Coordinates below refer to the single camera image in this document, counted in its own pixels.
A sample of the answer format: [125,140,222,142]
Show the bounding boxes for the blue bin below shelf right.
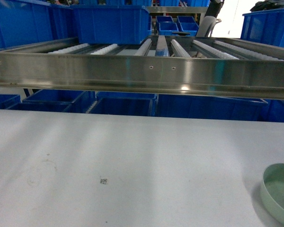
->
[156,94,268,121]

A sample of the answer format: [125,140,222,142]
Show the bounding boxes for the blue bin below shelf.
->
[7,89,96,113]
[89,91,158,116]
[156,94,268,121]

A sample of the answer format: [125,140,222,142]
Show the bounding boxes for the blue bin below shelf centre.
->
[89,91,158,116]

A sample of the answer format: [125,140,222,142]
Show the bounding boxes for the blue bin below shelf left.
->
[7,89,96,113]

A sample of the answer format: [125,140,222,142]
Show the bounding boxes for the blue bin on shelf centre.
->
[71,5,149,45]

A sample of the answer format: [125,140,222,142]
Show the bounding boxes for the stainless steel roller shelf rack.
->
[0,35,284,99]

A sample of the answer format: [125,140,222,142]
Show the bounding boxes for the light green plastic bowl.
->
[260,163,284,225]

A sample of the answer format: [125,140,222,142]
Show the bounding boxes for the small QR code sticker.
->
[100,176,108,184]

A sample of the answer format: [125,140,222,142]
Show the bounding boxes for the small blue bins in background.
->
[156,16,199,36]

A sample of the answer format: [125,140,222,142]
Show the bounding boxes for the grey office chair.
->
[195,0,224,37]

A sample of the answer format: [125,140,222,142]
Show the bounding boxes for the large blue bin upper left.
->
[0,0,53,50]

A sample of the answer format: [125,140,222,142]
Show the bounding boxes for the blue bin upper right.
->
[240,8,284,47]

